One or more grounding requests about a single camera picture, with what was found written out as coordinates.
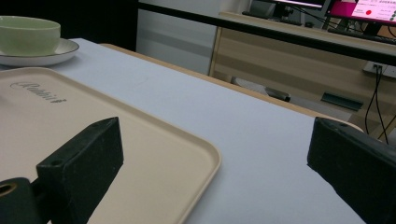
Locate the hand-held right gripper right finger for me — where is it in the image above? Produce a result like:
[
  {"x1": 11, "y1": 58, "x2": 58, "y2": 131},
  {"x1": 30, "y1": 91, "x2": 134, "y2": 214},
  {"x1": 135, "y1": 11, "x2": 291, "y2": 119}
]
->
[{"x1": 306, "y1": 116, "x2": 396, "y2": 224}]

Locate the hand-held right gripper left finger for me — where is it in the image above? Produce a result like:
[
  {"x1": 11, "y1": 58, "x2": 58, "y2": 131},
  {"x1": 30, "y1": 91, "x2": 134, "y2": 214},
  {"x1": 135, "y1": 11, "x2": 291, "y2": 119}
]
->
[{"x1": 35, "y1": 116, "x2": 124, "y2": 224}]

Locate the beige plastic tray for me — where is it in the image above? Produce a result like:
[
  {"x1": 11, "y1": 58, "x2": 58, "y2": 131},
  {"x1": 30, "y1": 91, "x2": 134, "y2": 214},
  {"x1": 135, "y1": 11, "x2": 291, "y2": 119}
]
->
[{"x1": 0, "y1": 66, "x2": 222, "y2": 224}]

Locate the white power socket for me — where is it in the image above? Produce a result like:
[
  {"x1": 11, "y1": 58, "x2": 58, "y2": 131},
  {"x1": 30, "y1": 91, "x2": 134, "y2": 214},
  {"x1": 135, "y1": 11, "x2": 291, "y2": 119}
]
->
[{"x1": 362, "y1": 61, "x2": 396, "y2": 78}]

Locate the white saucer with dark rim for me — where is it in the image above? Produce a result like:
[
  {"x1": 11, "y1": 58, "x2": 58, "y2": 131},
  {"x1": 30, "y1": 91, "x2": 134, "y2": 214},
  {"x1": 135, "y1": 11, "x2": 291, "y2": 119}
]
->
[{"x1": 0, "y1": 37, "x2": 80, "y2": 67}]

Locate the wooden desk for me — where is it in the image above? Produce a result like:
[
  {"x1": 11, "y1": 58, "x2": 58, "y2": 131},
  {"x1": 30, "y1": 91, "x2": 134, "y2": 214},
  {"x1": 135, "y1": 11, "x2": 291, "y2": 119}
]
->
[{"x1": 208, "y1": 11, "x2": 396, "y2": 138}]

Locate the black keyboard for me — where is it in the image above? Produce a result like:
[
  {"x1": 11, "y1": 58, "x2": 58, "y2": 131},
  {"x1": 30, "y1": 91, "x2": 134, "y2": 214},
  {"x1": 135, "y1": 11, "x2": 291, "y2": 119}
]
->
[
  {"x1": 327, "y1": 27, "x2": 396, "y2": 46},
  {"x1": 241, "y1": 10, "x2": 303, "y2": 26}
]

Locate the light green bowl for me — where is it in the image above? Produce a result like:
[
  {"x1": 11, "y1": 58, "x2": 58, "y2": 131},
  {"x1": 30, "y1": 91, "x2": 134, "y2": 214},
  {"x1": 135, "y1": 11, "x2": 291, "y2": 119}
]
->
[{"x1": 0, "y1": 15, "x2": 62, "y2": 57}]

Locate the computer monitor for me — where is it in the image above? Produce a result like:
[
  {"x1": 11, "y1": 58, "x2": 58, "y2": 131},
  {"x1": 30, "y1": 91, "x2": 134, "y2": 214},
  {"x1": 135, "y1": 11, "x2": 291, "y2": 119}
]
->
[
  {"x1": 250, "y1": 0, "x2": 332, "y2": 20},
  {"x1": 325, "y1": 0, "x2": 396, "y2": 35}
]

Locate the black cable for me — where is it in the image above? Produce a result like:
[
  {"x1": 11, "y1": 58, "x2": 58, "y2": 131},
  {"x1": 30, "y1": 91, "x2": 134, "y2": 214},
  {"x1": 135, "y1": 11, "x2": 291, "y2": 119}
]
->
[{"x1": 364, "y1": 64, "x2": 390, "y2": 145}]

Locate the black metal rail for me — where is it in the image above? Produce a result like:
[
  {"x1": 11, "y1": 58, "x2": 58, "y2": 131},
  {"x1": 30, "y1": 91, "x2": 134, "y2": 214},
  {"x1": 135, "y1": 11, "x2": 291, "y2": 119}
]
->
[{"x1": 137, "y1": 1, "x2": 396, "y2": 67}]

